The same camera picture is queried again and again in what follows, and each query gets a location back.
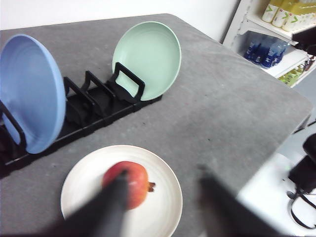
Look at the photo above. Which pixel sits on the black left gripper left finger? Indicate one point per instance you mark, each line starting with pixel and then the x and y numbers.
pixel 104 216

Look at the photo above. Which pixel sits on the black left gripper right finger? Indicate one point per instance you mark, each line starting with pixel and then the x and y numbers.
pixel 227 215

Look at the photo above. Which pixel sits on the red pomegranate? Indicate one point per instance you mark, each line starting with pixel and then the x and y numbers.
pixel 138 185

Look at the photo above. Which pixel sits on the white plate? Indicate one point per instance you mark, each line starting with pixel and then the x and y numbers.
pixel 160 211

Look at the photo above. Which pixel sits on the blue plate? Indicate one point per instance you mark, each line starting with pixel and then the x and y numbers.
pixel 33 91

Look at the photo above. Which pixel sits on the green plate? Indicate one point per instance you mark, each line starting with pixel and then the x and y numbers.
pixel 151 52

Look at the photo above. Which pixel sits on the black dish rack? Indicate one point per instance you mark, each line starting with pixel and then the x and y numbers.
pixel 89 108

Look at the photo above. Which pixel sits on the green packaged goods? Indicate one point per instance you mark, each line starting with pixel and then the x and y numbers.
pixel 291 76

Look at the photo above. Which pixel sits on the blue water bottles pack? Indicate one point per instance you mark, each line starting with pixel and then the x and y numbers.
pixel 265 52

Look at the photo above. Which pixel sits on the white metal shelf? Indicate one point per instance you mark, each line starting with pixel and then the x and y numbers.
pixel 262 32

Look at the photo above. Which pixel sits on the black cable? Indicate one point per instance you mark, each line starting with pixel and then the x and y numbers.
pixel 292 196

